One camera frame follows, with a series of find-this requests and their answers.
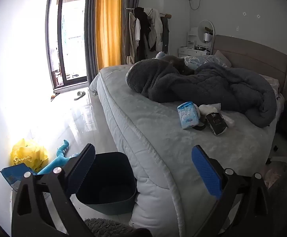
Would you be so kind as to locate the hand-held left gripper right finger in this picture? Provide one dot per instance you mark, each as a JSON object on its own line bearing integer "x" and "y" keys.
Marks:
{"x": 207, "y": 170}

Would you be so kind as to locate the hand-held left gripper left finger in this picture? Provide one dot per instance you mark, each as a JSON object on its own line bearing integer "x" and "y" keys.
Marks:
{"x": 83, "y": 167}

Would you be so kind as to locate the dark blue plastic bin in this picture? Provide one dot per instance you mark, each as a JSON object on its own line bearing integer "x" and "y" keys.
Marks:
{"x": 109, "y": 192}

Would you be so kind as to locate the black tape roll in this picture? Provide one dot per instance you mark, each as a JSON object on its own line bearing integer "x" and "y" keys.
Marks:
{"x": 200, "y": 127}

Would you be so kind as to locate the black packet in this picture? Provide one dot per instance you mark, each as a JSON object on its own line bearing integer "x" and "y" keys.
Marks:
{"x": 216, "y": 124}

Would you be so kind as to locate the blue white tissue pack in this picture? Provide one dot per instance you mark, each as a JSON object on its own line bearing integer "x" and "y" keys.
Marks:
{"x": 188, "y": 116}

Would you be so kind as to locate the white fluffy sock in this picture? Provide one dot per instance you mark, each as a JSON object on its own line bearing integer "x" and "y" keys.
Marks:
{"x": 206, "y": 109}

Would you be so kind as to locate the blue plush dinosaur toy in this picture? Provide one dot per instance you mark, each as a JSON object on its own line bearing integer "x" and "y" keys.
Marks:
{"x": 59, "y": 158}

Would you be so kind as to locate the yellow plastic bag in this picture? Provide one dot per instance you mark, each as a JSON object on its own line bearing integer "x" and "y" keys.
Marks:
{"x": 28, "y": 153}

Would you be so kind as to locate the bed with light grey cover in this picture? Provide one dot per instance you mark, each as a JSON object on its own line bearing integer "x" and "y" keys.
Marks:
{"x": 158, "y": 133}

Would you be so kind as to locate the black chair base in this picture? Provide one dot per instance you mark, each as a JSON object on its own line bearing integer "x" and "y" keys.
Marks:
{"x": 269, "y": 160}

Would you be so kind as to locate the grey fluffy rug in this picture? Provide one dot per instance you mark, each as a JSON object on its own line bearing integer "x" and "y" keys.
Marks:
{"x": 109, "y": 228}

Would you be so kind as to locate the blue crumpled packet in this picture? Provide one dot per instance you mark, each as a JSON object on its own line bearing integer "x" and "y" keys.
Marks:
{"x": 12, "y": 174}

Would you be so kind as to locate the grey slipper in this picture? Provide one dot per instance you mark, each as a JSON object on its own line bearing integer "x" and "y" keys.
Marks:
{"x": 79, "y": 95}

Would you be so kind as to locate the small orange item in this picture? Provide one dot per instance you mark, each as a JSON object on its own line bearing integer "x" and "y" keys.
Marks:
{"x": 53, "y": 96}

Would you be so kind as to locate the dark grey fleece blanket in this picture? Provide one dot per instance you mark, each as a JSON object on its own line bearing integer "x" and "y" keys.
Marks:
{"x": 207, "y": 88}

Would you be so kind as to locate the pink pillow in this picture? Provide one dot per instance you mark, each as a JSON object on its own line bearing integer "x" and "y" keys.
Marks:
{"x": 269, "y": 81}

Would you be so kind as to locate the blue patterned pillow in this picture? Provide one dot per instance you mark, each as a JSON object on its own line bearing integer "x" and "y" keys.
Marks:
{"x": 197, "y": 60}

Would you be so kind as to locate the beige pillow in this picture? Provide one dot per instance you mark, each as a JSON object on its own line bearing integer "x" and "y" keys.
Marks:
{"x": 222, "y": 58}

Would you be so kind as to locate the grey white plush toy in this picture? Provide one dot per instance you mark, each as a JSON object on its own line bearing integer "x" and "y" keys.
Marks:
{"x": 169, "y": 58}

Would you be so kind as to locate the white dressing table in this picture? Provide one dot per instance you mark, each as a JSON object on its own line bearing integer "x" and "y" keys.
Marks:
{"x": 190, "y": 51}

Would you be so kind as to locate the beige padded headboard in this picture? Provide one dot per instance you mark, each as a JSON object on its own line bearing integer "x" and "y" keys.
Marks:
{"x": 252, "y": 56}

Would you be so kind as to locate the white cup lamp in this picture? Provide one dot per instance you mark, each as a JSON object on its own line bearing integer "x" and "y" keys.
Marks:
{"x": 207, "y": 37}

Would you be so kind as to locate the white shelf organizer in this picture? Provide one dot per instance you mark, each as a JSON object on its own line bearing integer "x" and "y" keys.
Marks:
{"x": 192, "y": 38}

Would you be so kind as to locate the beige coat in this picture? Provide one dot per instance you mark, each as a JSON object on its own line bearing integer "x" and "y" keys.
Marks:
{"x": 131, "y": 37}

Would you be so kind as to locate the dark framed glass door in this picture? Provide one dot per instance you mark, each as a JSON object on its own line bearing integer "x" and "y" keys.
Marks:
{"x": 53, "y": 29}

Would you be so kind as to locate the dark grey garment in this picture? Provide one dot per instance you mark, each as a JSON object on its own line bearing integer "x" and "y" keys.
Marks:
{"x": 165, "y": 34}

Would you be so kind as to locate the round white mirror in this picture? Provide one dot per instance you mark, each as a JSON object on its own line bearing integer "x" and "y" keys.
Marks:
{"x": 204, "y": 27}

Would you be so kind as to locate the yellow curtain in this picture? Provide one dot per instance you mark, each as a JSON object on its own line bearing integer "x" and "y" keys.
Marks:
{"x": 107, "y": 24}

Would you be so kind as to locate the black garment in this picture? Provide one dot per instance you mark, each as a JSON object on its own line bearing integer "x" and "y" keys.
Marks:
{"x": 143, "y": 27}

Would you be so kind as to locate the white jacket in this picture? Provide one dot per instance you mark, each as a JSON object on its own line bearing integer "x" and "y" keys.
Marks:
{"x": 154, "y": 24}

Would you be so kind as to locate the clothes rack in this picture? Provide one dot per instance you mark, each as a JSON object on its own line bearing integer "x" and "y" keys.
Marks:
{"x": 167, "y": 15}

